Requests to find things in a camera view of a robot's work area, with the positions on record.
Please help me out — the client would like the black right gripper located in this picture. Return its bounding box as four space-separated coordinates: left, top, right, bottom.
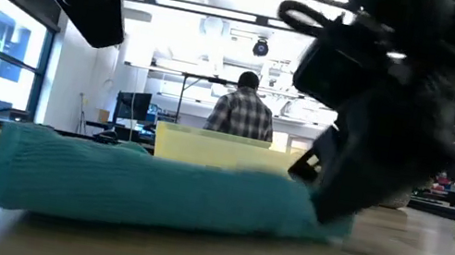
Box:
279 25 455 248

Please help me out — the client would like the teal microfiber towel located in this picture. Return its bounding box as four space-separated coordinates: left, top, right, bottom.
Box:
0 117 361 255

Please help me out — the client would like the yellow translucent plastic basket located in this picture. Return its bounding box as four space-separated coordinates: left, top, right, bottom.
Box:
150 120 314 186

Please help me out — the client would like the long fluorescent light strip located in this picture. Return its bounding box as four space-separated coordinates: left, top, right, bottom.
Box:
120 0 317 37

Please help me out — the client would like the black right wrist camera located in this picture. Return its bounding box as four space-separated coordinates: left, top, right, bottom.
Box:
289 13 399 119

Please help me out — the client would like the black dome camera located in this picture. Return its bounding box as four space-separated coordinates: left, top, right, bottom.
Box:
251 36 272 59

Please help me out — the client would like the black gantry frame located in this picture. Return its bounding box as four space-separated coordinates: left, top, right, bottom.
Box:
173 71 241 137

